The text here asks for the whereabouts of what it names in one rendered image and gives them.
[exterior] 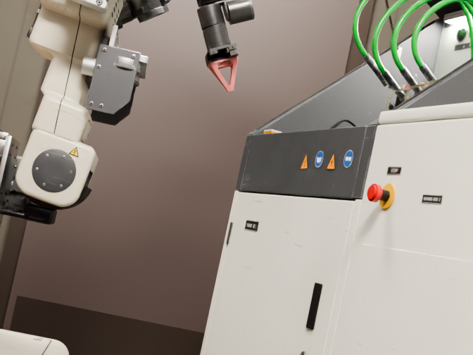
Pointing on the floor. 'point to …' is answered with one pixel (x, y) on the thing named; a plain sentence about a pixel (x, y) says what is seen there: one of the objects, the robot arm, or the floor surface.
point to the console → (413, 246)
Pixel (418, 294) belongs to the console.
